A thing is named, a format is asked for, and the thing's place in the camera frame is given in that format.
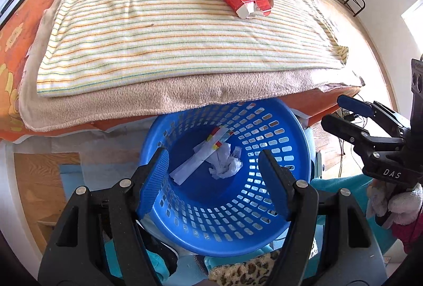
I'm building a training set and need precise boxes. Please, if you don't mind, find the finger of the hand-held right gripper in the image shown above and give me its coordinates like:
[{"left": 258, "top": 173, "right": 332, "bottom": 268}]
[
  {"left": 337, "top": 94, "right": 411, "bottom": 139},
  {"left": 321, "top": 114, "right": 406, "bottom": 158}
]

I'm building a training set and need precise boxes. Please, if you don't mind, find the leopard print slipper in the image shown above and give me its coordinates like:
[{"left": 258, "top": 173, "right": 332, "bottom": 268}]
[{"left": 208, "top": 250, "right": 319, "bottom": 286}]

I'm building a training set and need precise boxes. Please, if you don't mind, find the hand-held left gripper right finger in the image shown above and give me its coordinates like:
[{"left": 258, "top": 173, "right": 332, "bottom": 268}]
[{"left": 258, "top": 150, "right": 387, "bottom": 286}]

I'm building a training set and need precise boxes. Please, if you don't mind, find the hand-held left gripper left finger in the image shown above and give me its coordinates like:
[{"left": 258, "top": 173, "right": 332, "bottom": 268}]
[{"left": 38, "top": 147, "right": 171, "bottom": 286}]

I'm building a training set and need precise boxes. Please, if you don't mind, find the person's right hand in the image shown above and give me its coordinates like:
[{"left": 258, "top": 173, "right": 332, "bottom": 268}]
[{"left": 366, "top": 178, "right": 423, "bottom": 227}]

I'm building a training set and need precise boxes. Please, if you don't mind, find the folded white paper strip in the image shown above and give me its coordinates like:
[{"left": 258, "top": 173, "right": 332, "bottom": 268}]
[{"left": 169, "top": 127, "right": 235, "bottom": 186}]

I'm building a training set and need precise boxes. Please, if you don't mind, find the blue plastic basket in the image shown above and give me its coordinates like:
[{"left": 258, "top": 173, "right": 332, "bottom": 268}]
[{"left": 139, "top": 98, "right": 313, "bottom": 257}]

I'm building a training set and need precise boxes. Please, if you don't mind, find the beige towel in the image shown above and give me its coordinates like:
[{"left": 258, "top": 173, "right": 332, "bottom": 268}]
[{"left": 18, "top": 8, "right": 366, "bottom": 133}]

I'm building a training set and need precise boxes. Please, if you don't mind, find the light blue mat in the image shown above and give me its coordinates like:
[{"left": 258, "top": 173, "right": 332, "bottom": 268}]
[{"left": 59, "top": 154, "right": 148, "bottom": 204}]

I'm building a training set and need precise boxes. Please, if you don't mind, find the small crumpled white tissue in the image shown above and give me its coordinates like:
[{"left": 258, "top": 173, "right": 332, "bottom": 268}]
[{"left": 208, "top": 144, "right": 243, "bottom": 179}]

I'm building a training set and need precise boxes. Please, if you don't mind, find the teal cloth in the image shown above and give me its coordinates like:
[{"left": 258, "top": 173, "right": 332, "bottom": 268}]
[
  {"left": 104, "top": 240, "right": 164, "bottom": 286},
  {"left": 312, "top": 174, "right": 397, "bottom": 253}
]

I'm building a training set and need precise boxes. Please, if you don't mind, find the orange floral bedsheet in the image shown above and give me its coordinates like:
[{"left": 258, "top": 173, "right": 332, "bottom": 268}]
[{"left": 0, "top": 0, "right": 361, "bottom": 144}]

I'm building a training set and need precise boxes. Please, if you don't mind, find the striped yellow towel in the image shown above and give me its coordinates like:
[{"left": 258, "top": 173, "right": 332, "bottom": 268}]
[{"left": 36, "top": 0, "right": 349, "bottom": 98}]

